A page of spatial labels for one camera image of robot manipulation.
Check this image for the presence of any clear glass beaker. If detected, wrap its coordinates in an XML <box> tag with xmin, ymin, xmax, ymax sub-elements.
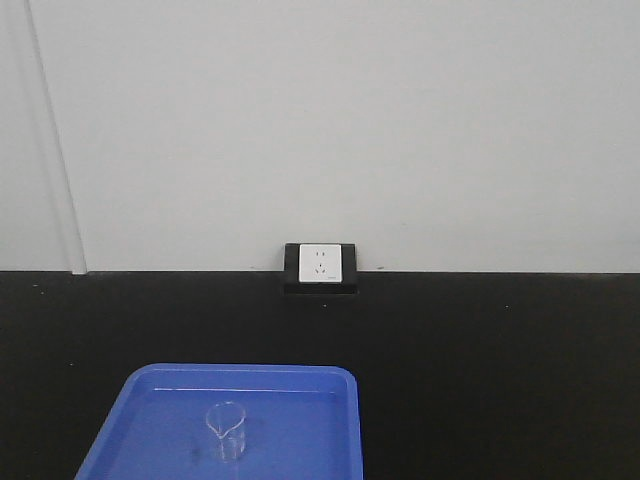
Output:
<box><xmin>205</xmin><ymin>401</ymin><xmax>246</xmax><ymax>462</ymax></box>

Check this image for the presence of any white wall power socket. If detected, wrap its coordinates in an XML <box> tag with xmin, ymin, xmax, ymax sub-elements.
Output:
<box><xmin>283</xmin><ymin>243</ymin><xmax>358</xmax><ymax>295</ymax></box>

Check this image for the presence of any blue plastic tray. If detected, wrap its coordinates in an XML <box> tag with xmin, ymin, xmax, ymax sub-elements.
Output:
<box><xmin>76</xmin><ymin>364</ymin><xmax>364</xmax><ymax>479</ymax></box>

